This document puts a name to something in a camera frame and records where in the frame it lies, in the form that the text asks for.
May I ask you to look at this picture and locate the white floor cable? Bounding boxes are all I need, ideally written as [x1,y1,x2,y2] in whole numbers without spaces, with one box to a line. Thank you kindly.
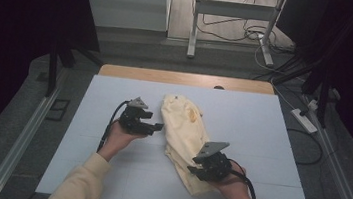
[248,42,305,111]

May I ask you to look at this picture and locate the tangle of black cables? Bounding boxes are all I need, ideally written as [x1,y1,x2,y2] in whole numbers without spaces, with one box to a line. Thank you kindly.
[192,0,301,56]

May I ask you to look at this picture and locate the cream baby pants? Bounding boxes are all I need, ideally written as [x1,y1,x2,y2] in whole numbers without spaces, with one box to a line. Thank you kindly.
[150,92,233,199]

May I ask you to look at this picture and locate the light blue table mat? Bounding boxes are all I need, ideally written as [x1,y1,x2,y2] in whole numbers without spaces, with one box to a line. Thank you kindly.
[35,68,327,199]

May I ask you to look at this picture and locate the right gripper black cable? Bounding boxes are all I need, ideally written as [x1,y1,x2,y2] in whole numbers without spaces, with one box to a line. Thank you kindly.
[224,158,264,199]

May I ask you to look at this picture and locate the black floor cable loop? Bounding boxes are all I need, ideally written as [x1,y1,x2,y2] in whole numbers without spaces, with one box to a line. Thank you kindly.
[282,126,326,168]

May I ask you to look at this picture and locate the wooden table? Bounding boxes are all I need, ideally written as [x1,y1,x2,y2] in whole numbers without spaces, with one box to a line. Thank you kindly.
[98,63,276,96]

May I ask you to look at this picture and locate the black metal stand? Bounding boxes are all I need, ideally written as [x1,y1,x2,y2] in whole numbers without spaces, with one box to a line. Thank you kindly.
[267,0,353,133]
[43,31,105,103]

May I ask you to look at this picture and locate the person's right hand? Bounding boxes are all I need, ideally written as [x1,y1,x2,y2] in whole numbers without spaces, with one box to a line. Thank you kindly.
[209,159,263,199]

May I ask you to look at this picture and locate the white plug adapter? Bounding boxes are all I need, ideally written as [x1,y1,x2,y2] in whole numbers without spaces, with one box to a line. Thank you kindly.
[307,99,319,112]

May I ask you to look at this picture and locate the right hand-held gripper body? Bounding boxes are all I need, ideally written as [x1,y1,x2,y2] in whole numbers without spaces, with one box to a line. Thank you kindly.
[190,139,236,184]

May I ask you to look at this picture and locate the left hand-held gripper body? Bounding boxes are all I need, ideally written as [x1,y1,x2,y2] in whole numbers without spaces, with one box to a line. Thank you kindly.
[116,94,160,137]

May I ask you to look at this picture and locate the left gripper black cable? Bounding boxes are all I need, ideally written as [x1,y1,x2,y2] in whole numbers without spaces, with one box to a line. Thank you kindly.
[96,97,131,157]

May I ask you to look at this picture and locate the white panel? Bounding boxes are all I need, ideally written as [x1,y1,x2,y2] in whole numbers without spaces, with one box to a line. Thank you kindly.
[78,0,172,35]

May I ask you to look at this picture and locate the person's left hand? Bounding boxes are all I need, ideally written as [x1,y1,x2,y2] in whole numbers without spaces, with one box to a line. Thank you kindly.
[96,119,149,166]

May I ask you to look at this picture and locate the white power strip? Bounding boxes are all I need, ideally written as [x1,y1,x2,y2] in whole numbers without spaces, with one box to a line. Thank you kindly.
[288,107,321,136]

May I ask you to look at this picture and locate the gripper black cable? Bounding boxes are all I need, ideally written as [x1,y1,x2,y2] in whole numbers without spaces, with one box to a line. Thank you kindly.
[96,97,131,157]
[224,158,264,199]

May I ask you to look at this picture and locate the white desk frame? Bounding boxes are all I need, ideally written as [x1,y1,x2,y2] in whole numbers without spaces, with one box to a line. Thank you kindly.
[185,0,289,69]

